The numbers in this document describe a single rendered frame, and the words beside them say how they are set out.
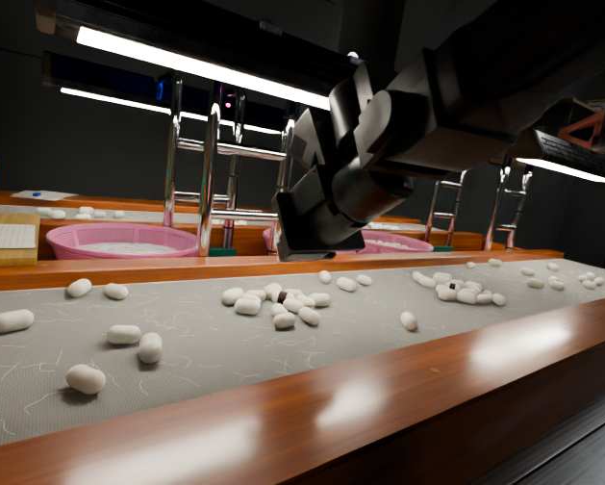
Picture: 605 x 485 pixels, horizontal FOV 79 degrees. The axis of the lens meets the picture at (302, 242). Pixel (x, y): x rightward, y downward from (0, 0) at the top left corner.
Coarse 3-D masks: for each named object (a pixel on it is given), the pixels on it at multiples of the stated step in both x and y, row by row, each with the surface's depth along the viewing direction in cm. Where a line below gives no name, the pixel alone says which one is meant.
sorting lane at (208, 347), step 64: (64, 320) 41; (128, 320) 43; (192, 320) 45; (256, 320) 48; (320, 320) 50; (384, 320) 54; (448, 320) 57; (0, 384) 29; (64, 384) 30; (128, 384) 31; (192, 384) 33
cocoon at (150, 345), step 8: (144, 336) 36; (152, 336) 36; (144, 344) 34; (152, 344) 34; (160, 344) 35; (144, 352) 34; (152, 352) 34; (160, 352) 35; (144, 360) 34; (152, 360) 34
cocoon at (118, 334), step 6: (108, 330) 37; (114, 330) 37; (120, 330) 37; (126, 330) 37; (132, 330) 37; (138, 330) 38; (108, 336) 37; (114, 336) 37; (120, 336) 37; (126, 336) 37; (132, 336) 37; (138, 336) 37; (114, 342) 37; (120, 342) 37; (126, 342) 37; (132, 342) 37
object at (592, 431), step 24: (600, 408) 51; (552, 432) 44; (576, 432) 45; (600, 432) 46; (528, 456) 40; (552, 456) 40; (576, 456) 41; (600, 456) 41; (480, 480) 35; (504, 480) 36; (528, 480) 36; (552, 480) 37; (576, 480) 37; (600, 480) 38
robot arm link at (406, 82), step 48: (528, 0) 18; (576, 0) 16; (480, 48) 20; (528, 48) 18; (576, 48) 17; (432, 96) 22; (480, 96) 20; (528, 96) 20; (432, 144) 23; (480, 144) 24
